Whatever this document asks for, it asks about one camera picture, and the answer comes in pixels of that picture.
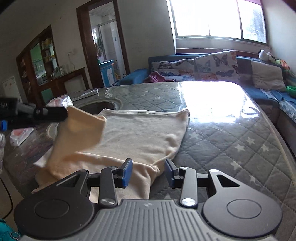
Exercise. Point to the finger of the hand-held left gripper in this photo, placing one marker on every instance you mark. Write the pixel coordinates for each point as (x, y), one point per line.
(50, 114)

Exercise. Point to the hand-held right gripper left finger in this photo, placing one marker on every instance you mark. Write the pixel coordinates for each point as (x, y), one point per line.
(127, 172)

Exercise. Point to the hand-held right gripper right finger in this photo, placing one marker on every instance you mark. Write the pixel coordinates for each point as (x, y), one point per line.
(169, 172)

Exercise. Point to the cream cloth garment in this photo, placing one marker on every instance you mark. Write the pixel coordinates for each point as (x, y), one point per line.
(138, 134)

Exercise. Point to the white pink tissue pack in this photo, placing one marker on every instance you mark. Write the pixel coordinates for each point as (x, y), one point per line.
(59, 101)

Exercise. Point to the white appliance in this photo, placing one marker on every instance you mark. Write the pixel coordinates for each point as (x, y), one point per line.
(10, 87)

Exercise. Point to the white red print packet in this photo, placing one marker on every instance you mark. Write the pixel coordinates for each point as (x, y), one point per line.
(20, 136)

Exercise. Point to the metal pots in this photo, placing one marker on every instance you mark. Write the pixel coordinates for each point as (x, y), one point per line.
(57, 71)

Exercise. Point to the wooden shelf cabinet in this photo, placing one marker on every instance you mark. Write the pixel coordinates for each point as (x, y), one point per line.
(34, 69)

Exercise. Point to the dark wooden sideboard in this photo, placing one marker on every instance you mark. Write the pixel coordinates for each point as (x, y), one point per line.
(74, 74)

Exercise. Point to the blue cabinet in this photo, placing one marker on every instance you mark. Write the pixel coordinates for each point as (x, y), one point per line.
(107, 74)

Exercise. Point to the blue sofa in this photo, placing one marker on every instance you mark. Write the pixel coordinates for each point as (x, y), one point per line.
(134, 77)

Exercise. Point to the pink cloth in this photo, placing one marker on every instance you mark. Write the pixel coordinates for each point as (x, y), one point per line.
(155, 77)

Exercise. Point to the wide butterfly print cushion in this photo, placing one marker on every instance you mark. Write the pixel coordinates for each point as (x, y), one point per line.
(171, 66)

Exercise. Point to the square butterfly print cushion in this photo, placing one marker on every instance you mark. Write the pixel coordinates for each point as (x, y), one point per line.
(215, 64)

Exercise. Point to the teal jacket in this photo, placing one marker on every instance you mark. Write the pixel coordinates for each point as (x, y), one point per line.
(7, 231)

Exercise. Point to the blue patterned sofa cover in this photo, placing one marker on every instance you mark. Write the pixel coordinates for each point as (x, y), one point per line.
(277, 97)

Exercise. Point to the grey pillow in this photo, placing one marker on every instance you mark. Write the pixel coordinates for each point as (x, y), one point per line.
(266, 74)

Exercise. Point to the green bowl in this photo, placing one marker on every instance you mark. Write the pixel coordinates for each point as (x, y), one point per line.
(291, 90)

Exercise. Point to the panda plush toy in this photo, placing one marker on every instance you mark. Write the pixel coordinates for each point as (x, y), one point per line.
(263, 55)

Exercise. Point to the window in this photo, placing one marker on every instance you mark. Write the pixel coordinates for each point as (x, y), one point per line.
(208, 18)

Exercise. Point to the dark wooden door frame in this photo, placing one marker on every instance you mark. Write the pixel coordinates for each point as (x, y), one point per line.
(83, 46)

